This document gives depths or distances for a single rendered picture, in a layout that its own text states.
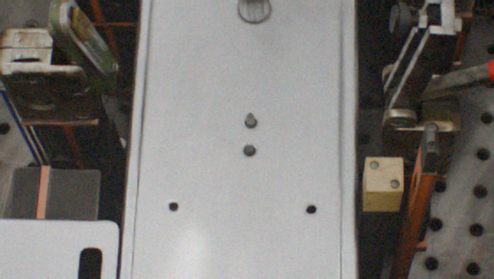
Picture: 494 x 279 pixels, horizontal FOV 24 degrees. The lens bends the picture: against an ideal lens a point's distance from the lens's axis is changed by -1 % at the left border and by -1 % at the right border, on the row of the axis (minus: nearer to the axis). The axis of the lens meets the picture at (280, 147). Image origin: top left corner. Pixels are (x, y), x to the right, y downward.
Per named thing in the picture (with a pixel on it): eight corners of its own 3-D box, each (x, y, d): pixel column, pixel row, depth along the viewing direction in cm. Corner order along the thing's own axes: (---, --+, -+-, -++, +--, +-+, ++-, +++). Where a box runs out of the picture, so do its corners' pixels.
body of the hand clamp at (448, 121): (369, 204, 144) (388, 72, 112) (425, 205, 144) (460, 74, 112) (369, 251, 142) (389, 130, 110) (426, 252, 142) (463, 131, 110)
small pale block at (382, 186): (349, 275, 141) (364, 155, 107) (378, 276, 141) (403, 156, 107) (349, 305, 139) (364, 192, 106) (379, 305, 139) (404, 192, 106)
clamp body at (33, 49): (51, 145, 148) (-15, 4, 117) (145, 146, 148) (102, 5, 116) (44, 213, 145) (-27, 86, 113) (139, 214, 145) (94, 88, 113)
